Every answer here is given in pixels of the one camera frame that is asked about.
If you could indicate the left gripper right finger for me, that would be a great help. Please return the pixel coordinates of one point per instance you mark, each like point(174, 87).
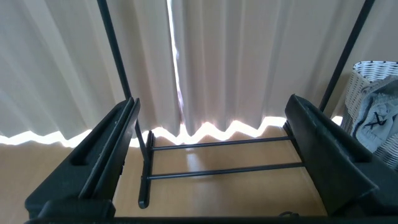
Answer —
point(335, 168)

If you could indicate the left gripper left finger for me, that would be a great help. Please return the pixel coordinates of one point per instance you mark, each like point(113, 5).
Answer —
point(93, 168)

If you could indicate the white laundry basket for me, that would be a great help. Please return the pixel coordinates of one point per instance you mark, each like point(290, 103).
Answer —
point(357, 90)

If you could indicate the black clothes rack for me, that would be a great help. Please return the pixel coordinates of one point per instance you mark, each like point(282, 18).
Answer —
point(224, 171)

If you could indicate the pale grey printed garment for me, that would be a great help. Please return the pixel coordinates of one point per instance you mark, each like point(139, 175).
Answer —
point(376, 124)

